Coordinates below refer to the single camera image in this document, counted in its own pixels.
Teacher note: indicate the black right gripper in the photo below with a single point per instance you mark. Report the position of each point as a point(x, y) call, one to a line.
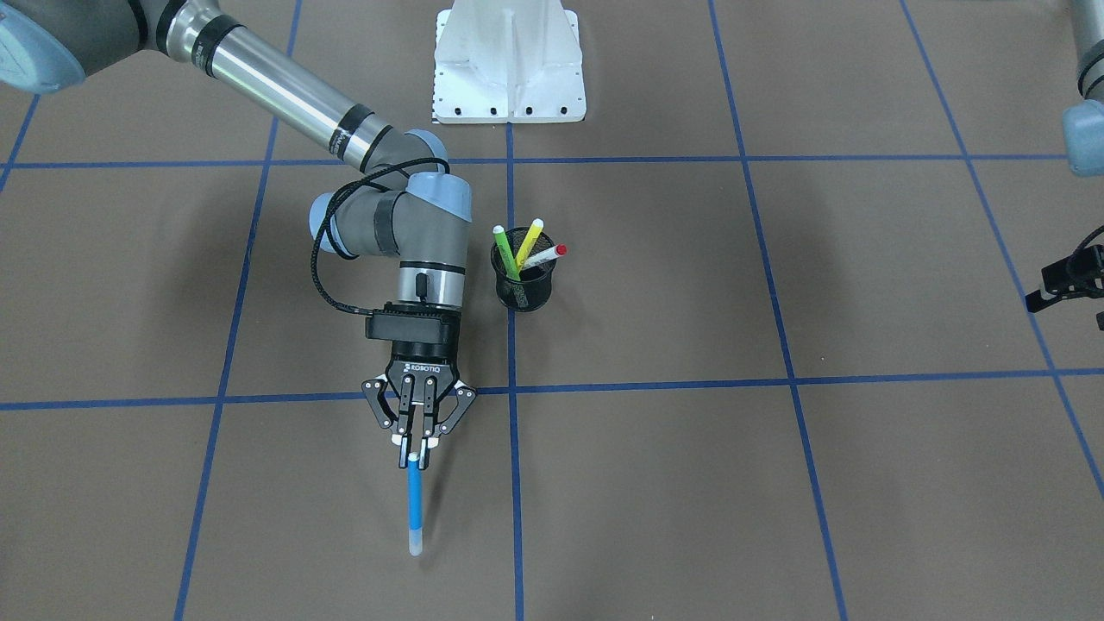
point(420, 366)

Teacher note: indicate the blue pen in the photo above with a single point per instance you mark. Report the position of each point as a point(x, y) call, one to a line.
point(415, 502)

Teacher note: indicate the red capped white pen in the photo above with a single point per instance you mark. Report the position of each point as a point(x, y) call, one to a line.
point(545, 256)

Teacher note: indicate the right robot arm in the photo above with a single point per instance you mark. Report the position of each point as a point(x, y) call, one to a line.
point(405, 205)

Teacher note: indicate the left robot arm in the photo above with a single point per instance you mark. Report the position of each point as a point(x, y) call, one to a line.
point(1082, 124)

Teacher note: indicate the green pen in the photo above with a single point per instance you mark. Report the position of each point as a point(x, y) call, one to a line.
point(504, 250)

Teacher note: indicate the black mesh pen cup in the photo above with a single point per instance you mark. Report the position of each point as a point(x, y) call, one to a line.
point(533, 289)

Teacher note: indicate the yellow pen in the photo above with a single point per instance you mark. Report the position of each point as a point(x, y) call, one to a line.
point(528, 242)

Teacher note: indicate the brown table mat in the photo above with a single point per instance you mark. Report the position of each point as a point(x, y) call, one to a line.
point(785, 371)

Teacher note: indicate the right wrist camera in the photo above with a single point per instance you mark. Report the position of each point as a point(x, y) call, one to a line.
point(413, 322)

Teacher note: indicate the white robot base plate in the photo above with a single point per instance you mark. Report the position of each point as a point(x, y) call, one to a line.
point(508, 62)

